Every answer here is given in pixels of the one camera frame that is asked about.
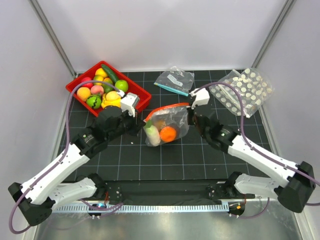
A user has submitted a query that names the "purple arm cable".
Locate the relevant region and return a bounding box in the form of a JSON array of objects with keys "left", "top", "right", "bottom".
[
  {"left": 8, "top": 83, "right": 125, "bottom": 235},
  {"left": 191, "top": 82, "right": 320, "bottom": 219}
]

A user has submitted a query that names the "orange peach toy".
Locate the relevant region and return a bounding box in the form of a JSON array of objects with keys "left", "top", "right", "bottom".
[{"left": 76, "top": 87, "right": 91, "bottom": 102}]

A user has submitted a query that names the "clear bag blue zipper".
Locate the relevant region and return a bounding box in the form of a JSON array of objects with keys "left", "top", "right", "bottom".
[{"left": 154, "top": 66, "right": 195, "bottom": 97}]

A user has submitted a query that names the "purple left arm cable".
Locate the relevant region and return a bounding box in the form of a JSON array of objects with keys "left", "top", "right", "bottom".
[{"left": 8, "top": 83, "right": 125, "bottom": 235}]

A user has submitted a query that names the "red plastic fruit tray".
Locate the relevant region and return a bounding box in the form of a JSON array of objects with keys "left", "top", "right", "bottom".
[{"left": 66, "top": 61, "right": 152, "bottom": 116}]

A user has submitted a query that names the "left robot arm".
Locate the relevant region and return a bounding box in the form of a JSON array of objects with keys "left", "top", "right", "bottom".
[{"left": 8, "top": 106, "right": 145, "bottom": 227}]

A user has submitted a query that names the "slotted cable duct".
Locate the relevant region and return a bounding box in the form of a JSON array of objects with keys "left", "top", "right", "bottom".
[{"left": 53, "top": 202, "right": 229, "bottom": 214}]

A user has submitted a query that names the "yellow banana bunch toy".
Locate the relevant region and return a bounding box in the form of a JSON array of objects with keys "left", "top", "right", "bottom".
[{"left": 101, "top": 91, "right": 122, "bottom": 109}]

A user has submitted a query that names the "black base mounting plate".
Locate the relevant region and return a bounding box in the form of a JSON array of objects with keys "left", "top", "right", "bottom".
[{"left": 76, "top": 178, "right": 256, "bottom": 206}]

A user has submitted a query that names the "white polka dot bag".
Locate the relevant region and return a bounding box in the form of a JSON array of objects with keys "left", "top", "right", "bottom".
[{"left": 208, "top": 67, "right": 274, "bottom": 119}]

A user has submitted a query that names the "green apple toy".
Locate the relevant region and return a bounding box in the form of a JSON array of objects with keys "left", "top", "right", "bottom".
[{"left": 114, "top": 79, "right": 129, "bottom": 93}]

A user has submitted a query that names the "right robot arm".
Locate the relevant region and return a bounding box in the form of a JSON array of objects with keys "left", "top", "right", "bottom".
[{"left": 186, "top": 105, "right": 316, "bottom": 213}]

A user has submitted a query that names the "pink peach toy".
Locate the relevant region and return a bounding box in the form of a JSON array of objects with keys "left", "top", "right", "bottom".
[{"left": 90, "top": 85, "right": 105, "bottom": 96}]

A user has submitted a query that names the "small round watermelon toy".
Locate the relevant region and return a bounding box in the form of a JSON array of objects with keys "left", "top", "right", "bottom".
[{"left": 86, "top": 95, "right": 102, "bottom": 110}]

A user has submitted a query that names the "green cucumber toy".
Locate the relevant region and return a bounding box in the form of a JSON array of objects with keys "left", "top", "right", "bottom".
[{"left": 101, "top": 64, "right": 119, "bottom": 83}]

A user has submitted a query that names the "white radish toy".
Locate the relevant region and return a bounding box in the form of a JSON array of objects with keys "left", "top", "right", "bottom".
[{"left": 144, "top": 124, "right": 161, "bottom": 147}]

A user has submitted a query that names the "clear bag orange zipper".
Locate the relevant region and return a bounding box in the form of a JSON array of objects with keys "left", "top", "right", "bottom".
[{"left": 144, "top": 102, "right": 190, "bottom": 146}]

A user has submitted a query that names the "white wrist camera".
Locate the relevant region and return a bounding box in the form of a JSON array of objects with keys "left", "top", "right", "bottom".
[
  {"left": 117, "top": 90, "right": 140, "bottom": 118},
  {"left": 189, "top": 88, "right": 210, "bottom": 109}
]

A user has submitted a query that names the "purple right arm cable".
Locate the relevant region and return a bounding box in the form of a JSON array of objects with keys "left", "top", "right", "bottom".
[{"left": 191, "top": 82, "right": 320, "bottom": 219}]

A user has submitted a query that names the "red apple toy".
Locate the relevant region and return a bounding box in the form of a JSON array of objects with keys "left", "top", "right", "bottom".
[{"left": 81, "top": 77, "right": 94, "bottom": 89}]

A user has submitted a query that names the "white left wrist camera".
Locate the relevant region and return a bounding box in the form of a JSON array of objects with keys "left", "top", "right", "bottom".
[{"left": 117, "top": 90, "right": 140, "bottom": 118}]

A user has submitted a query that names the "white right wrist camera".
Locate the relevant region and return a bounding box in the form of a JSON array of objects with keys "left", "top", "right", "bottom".
[{"left": 189, "top": 88, "right": 210, "bottom": 109}]

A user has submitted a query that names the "black grid cutting mat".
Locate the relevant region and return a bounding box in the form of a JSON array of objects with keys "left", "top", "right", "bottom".
[{"left": 46, "top": 69, "right": 286, "bottom": 181}]

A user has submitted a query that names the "orange toy fruit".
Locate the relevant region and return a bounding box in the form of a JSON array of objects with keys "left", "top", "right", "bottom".
[{"left": 159, "top": 126, "right": 177, "bottom": 143}]

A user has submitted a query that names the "brown kiwi toy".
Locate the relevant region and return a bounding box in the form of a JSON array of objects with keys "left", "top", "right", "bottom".
[{"left": 154, "top": 120, "right": 167, "bottom": 131}]

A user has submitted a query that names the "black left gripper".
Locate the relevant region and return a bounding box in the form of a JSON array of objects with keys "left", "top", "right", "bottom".
[{"left": 106, "top": 107, "right": 146, "bottom": 142}]

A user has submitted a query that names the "yellow lemon toy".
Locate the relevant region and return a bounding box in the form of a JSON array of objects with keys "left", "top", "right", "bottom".
[{"left": 95, "top": 67, "right": 108, "bottom": 78}]

